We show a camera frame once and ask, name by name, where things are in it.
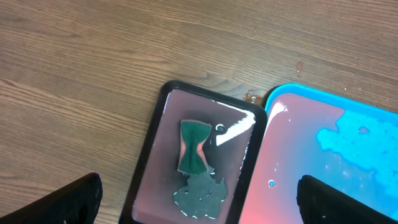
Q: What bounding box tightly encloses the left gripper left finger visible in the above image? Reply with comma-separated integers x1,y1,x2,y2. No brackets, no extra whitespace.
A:
1,172,103,224

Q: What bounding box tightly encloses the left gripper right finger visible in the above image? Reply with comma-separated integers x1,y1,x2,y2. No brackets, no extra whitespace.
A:
296,175,397,224

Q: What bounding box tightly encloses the green and orange sponge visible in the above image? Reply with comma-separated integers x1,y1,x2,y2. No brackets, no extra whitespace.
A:
177,119,212,175

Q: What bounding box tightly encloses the teal plastic tray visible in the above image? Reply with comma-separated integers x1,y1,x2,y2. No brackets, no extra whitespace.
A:
239,84,397,223

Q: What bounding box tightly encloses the black plastic tray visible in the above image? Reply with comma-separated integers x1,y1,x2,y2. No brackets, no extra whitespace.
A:
119,80,267,224

